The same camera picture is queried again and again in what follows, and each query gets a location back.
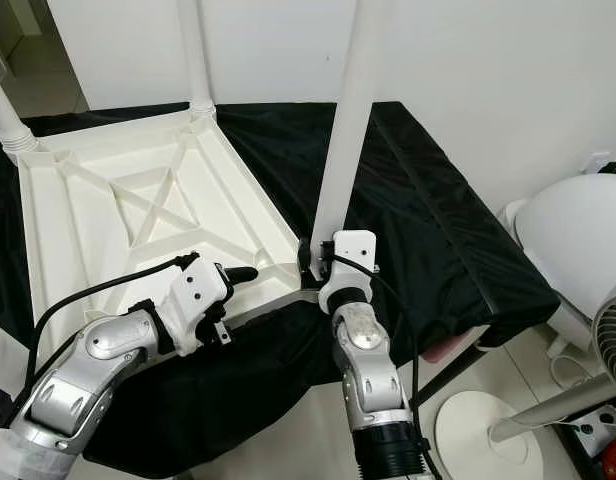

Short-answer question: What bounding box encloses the white plastic table leg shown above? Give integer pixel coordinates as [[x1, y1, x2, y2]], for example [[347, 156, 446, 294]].
[[0, 75, 39, 156], [176, 0, 217, 116], [0, 318, 39, 401], [310, 0, 384, 251]]

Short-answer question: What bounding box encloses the white plastic children table top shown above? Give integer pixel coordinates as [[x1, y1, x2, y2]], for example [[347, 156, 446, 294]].
[[16, 100, 324, 351]]

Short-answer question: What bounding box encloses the black cloth table cover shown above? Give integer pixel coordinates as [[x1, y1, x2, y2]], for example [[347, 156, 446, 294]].
[[0, 100, 561, 479]]

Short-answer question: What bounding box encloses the pink fabric under cloth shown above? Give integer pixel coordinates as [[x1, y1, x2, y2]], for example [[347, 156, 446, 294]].
[[433, 330, 489, 353]]

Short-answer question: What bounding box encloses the black metal table brace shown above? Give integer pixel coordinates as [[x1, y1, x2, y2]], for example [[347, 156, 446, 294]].
[[418, 340, 489, 393]]

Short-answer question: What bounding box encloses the white round stand base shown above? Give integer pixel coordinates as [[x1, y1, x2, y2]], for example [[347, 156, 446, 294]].
[[433, 390, 544, 480]]

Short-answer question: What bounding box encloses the white rounded appliance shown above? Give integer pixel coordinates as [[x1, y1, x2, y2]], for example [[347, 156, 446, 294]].
[[503, 175, 616, 341]]

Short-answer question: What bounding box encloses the grey round fan grille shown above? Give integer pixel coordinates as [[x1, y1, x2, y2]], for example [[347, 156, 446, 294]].
[[593, 290, 616, 396]]

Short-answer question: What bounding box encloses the white power strip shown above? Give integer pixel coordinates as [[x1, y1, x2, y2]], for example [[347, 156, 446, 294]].
[[570, 410, 616, 441]]

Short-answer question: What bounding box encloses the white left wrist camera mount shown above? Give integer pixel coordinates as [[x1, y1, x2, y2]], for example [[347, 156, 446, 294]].
[[163, 255, 234, 353]]

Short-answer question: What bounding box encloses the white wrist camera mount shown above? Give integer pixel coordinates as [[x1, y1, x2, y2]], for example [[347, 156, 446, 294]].
[[318, 230, 379, 311], [163, 255, 234, 353]]

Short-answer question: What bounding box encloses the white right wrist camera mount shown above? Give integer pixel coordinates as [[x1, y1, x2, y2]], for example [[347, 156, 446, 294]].
[[318, 230, 379, 311]]

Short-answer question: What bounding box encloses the white appliance power cord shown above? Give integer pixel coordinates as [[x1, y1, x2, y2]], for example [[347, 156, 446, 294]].
[[548, 345, 599, 391]]

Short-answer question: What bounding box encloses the black floor rail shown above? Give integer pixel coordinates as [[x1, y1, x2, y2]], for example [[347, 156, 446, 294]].
[[558, 430, 614, 480]]

